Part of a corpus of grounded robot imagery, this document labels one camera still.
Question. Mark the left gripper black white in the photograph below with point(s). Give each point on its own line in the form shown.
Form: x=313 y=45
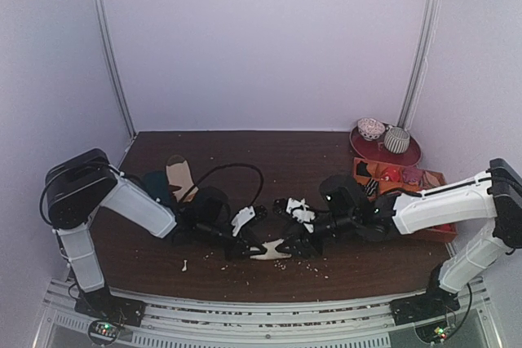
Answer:
x=236 y=252

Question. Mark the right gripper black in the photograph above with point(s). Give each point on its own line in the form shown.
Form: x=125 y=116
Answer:
x=306 y=240

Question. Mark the cream white sock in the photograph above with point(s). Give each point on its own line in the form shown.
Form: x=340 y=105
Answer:
x=272 y=253

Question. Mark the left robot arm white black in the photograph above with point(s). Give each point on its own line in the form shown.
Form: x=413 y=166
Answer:
x=76 y=188

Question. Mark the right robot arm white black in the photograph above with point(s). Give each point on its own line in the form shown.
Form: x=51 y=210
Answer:
x=493 y=195

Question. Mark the beige brown striped sock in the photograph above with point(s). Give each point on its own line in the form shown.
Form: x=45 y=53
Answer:
x=181 y=187

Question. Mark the striped black white sock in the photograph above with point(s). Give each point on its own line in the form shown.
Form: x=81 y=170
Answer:
x=371 y=188

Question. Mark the black sock in box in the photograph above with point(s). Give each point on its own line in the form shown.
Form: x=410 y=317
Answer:
x=364 y=169

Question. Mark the orange wooden compartment box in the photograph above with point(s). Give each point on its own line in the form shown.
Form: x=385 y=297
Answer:
x=376 y=177

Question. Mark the dark teal monkey sock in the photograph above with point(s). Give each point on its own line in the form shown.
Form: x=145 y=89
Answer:
x=156 y=185

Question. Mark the red sock in box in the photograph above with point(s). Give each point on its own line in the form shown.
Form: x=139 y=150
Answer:
x=391 y=174

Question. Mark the pink sock in box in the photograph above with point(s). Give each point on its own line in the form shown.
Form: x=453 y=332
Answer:
x=412 y=175

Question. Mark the white patterned bowl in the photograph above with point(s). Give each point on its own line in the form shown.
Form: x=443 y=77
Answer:
x=370 y=129

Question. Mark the grey striped cup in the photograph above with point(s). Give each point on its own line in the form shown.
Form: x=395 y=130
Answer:
x=396 y=140

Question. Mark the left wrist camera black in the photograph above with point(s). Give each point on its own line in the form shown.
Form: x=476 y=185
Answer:
x=210 y=207

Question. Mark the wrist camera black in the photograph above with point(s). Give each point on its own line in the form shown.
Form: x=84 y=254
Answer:
x=342 y=194
x=210 y=207

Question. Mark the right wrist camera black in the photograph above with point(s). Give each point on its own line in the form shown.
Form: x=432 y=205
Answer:
x=342 y=194

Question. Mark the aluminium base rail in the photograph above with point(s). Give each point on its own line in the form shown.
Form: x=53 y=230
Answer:
x=367 y=322

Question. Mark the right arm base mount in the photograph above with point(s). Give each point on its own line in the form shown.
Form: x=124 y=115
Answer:
x=433 y=303

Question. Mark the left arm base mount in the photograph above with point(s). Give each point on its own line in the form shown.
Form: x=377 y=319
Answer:
x=101 y=304

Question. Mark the right aluminium frame post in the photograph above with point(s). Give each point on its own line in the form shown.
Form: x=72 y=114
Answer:
x=419 y=68

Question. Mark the aluminium frame post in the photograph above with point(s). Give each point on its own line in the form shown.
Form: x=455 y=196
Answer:
x=419 y=68
x=111 y=65

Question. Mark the left aluminium frame post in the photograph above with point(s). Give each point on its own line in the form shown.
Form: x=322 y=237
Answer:
x=111 y=65

